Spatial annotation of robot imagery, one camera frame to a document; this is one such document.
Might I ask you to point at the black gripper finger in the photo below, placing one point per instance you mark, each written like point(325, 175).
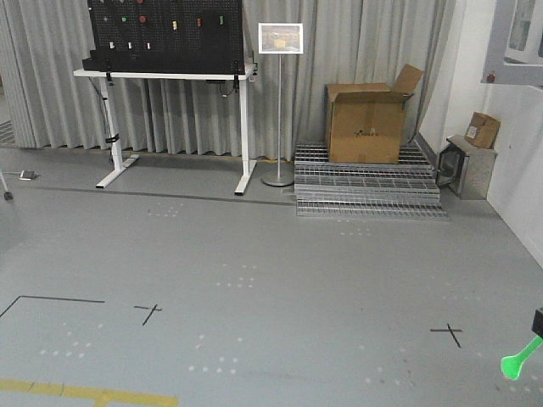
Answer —
point(537, 324)

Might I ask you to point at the green plastic spoon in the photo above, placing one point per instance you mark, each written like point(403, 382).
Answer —
point(511, 365)

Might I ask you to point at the metal grating steps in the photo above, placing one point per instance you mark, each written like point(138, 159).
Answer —
point(406, 190)

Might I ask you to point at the small cardboard box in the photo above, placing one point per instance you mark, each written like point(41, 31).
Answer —
point(482, 130)

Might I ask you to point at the large open cardboard box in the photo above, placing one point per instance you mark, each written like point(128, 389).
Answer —
point(365, 121)

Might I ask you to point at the grey curtain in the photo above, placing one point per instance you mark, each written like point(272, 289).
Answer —
point(44, 42)

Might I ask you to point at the sign on metal stand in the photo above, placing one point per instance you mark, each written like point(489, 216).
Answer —
point(280, 39)

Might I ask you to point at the white standing desk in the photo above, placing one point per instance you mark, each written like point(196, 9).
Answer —
point(120, 165)

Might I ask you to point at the black pegboard with parts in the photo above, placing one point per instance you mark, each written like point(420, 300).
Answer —
point(188, 37)

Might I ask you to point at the grey foot pedal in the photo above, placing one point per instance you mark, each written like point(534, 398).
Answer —
point(28, 175)

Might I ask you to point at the grey metal enclosure box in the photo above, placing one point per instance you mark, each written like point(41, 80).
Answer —
point(465, 168)

